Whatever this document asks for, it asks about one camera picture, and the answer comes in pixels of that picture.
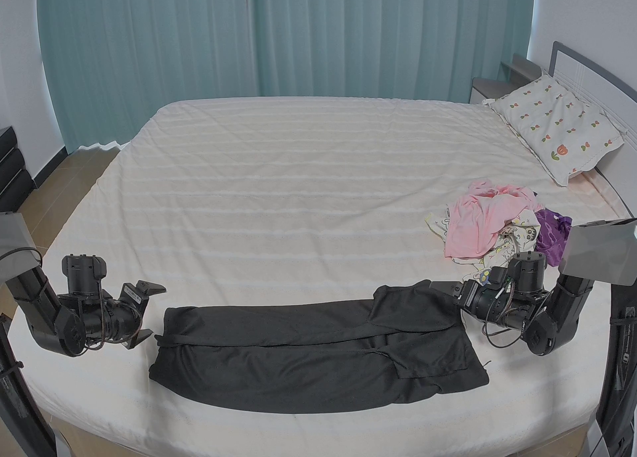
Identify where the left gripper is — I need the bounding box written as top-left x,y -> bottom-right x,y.
102,279 -> 168,350

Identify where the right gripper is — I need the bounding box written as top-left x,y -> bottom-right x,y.
428,280 -> 514,323

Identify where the black T-shirt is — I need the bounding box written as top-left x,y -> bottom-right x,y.
148,280 -> 491,415

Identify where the bed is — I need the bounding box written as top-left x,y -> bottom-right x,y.
10,39 -> 637,446

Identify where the pink garment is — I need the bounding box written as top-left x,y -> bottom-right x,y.
444,179 -> 538,261

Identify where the white printed pyjama top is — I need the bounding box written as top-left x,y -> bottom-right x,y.
424,206 -> 543,287

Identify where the purple garment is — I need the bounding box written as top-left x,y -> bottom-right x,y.
533,207 -> 573,267

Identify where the white printed pillow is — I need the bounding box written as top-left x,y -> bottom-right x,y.
480,73 -> 627,187

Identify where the black chest of drawers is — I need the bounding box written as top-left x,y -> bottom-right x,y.
0,127 -> 33,212

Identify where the grey bedside table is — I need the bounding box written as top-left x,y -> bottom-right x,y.
470,53 -> 543,103

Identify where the blue-green curtain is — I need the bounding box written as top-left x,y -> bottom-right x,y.
251,0 -> 538,103
37,0 -> 259,153

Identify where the black cable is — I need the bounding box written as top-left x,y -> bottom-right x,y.
482,318 -> 526,349

